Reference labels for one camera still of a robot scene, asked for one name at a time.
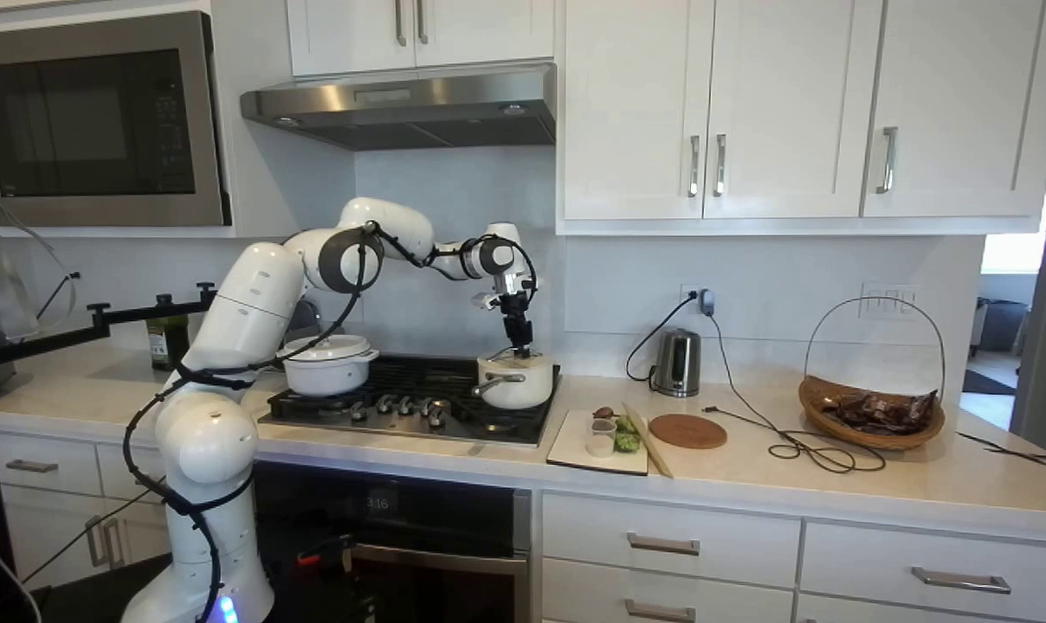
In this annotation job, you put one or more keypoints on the stainless steel electric kettle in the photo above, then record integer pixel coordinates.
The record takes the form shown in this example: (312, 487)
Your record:
(677, 366)

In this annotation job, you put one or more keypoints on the black gas cooktop with grates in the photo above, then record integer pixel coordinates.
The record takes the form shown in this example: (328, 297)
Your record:
(484, 425)

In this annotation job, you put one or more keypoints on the white upper cabinet door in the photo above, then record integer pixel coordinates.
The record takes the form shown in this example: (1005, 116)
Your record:
(961, 104)
(343, 37)
(629, 104)
(490, 28)
(789, 104)

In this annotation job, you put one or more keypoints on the built-in stainless microwave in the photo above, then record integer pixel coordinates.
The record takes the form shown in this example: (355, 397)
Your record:
(83, 127)

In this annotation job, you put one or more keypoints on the white casserole pot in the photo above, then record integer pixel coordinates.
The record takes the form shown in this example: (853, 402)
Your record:
(335, 379)

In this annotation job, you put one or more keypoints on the white lower cabinet door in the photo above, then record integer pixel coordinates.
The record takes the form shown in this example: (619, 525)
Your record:
(49, 539)

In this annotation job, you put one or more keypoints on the white cabinet door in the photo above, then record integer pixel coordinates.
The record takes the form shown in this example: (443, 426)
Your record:
(961, 104)
(629, 104)
(789, 104)
(490, 28)
(343, 37)
(49, 539)

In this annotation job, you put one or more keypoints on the small brown jar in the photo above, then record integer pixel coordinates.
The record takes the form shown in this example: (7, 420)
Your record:
(605, 420)

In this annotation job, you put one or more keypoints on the light wooden cutting board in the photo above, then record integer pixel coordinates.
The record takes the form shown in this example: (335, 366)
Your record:
(575, 444)

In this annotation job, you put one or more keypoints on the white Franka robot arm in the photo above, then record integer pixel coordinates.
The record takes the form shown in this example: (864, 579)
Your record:
(246, 300)

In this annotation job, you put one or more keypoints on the green vegetable piece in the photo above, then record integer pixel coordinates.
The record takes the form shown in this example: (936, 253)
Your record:
(624, 437)

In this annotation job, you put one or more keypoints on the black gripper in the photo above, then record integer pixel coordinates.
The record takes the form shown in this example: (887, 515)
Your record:
(518, 308)

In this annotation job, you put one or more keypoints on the white casserole lid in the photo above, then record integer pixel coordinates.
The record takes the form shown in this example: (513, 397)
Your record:
(338, 349)

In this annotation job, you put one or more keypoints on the metal stove knob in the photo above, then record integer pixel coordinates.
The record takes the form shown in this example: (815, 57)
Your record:
(386, 405)
(359, 414)
(405, 405)
(442, 420)

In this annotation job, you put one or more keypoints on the stainless steel range hood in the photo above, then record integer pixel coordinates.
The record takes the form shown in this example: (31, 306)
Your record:
(405, 110)

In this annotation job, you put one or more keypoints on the wall outlet with black plug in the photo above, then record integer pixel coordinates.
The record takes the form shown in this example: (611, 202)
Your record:
(700, 302)

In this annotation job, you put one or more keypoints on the round cork trivet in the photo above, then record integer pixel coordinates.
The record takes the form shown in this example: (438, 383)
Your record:
(687, 431)

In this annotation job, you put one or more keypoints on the dark camera under bar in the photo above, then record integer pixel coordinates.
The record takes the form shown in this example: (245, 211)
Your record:
(169, 341)

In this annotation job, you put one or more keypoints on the black camera mounting bar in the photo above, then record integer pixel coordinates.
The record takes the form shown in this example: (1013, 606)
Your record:
(129, 308)

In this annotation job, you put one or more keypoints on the wooden stick utensil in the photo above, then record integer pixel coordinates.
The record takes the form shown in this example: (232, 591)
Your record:
(656, 454)

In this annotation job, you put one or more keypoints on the dark items in basket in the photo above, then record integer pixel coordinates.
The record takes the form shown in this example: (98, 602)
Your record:
(882, 411)

